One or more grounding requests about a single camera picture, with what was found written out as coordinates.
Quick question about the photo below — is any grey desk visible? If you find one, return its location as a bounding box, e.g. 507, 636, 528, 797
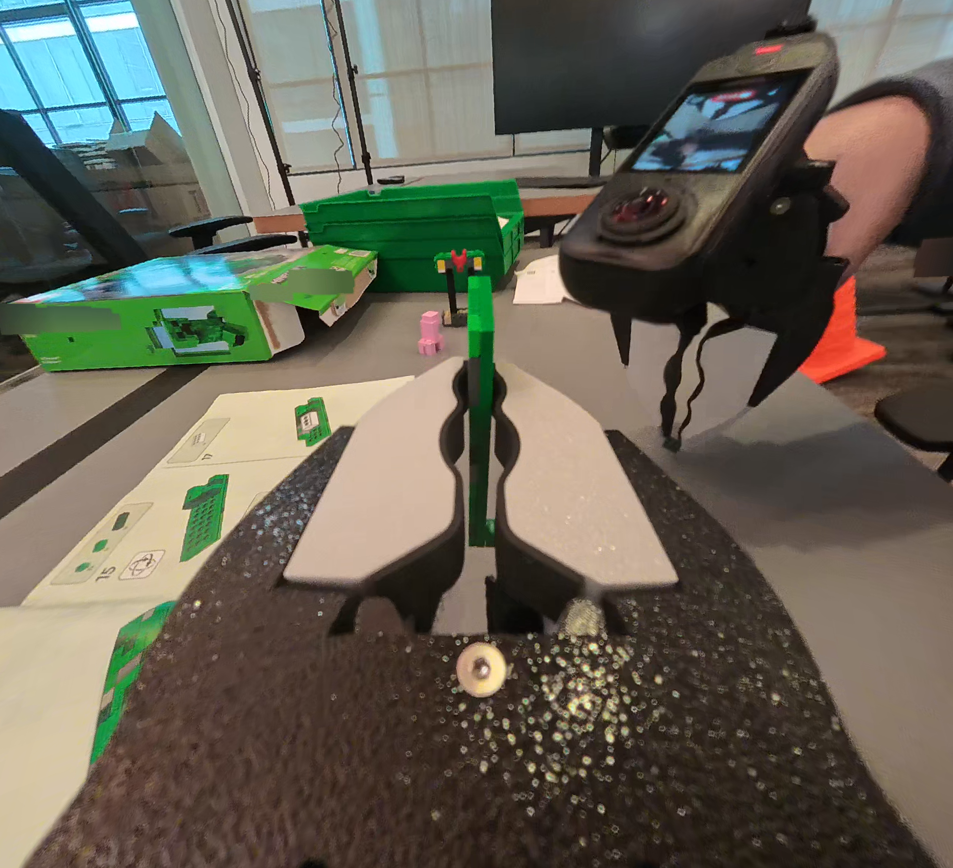
0, 248, 953, 868

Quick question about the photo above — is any green cardboard toy box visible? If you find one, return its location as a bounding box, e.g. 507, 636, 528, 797
0, 246, 379, 371

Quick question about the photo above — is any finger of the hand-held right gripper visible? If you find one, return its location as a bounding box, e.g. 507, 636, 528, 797
675, 320, 736, 438
659, 330, 691, 440

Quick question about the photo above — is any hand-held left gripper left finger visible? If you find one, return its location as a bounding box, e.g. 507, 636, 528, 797
283, 356, 470, 634

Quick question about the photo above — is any large black screen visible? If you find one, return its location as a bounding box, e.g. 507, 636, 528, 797
487, 0, 835, 176

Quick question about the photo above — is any orange traffic cone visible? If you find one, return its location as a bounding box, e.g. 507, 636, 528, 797
798, 276, 887, 385

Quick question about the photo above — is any person's right hand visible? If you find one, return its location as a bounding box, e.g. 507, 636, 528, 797
804, 95, 933, 273

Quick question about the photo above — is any black office chair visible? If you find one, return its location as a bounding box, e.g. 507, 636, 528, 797
0, 110, 299, 266

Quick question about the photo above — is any building instruction booklet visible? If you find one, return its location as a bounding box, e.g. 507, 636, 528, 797
0, 375, 416, 868

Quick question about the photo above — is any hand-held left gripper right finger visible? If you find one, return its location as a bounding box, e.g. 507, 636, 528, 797
491, 362, 680, 632

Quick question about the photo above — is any person's right forearm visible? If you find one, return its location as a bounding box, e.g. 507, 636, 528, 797
826, 58, 953, 247

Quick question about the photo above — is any green studded brick plate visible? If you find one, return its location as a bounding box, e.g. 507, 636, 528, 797
465, 274, 498, 550

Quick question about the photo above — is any white plastic bag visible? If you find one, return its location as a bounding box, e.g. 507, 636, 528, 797
512, 265, 578, 306

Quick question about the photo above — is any black brick stand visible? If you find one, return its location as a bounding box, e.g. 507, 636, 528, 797
434, 250, 486, 327

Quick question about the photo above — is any green plastic bin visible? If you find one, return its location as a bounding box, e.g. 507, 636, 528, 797
299, 179, 524, 294

